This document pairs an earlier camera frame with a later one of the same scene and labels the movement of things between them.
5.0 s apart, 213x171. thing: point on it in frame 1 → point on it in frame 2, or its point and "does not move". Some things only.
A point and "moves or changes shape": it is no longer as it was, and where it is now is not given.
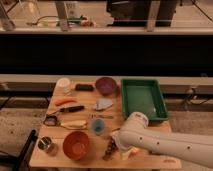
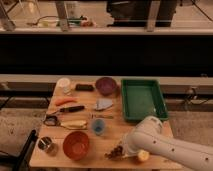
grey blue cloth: (103, 103) does not move
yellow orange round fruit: (134, 152) moves or changes shape
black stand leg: (22, 162) does not move
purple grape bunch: (111, 148) moves or changes shape
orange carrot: (64, 99) does not move
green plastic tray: (143, 95) does not move
